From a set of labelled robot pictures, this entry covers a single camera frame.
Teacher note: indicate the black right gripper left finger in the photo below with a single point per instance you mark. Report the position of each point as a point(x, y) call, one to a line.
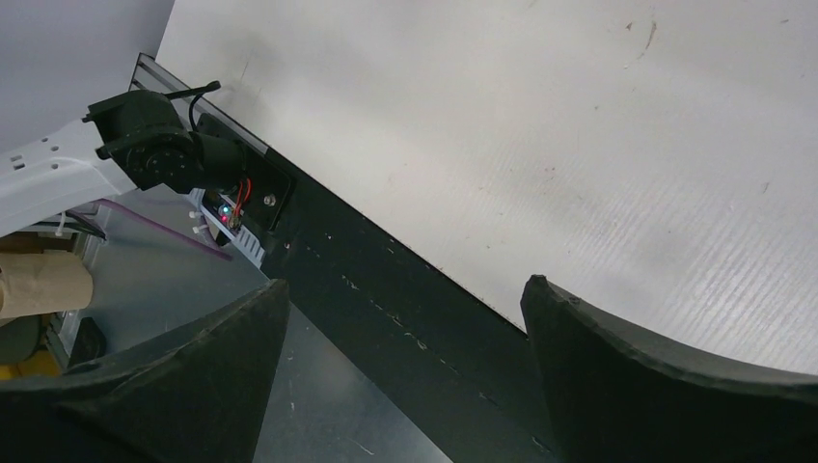
point(197, 393)

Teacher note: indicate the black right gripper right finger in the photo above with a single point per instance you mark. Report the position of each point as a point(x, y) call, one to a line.
point(618, 392)

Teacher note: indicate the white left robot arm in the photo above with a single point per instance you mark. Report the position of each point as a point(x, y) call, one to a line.
point(132, 141)

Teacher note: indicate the brown cardboard roll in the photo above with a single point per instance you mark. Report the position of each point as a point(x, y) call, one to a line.
point(33, 284)

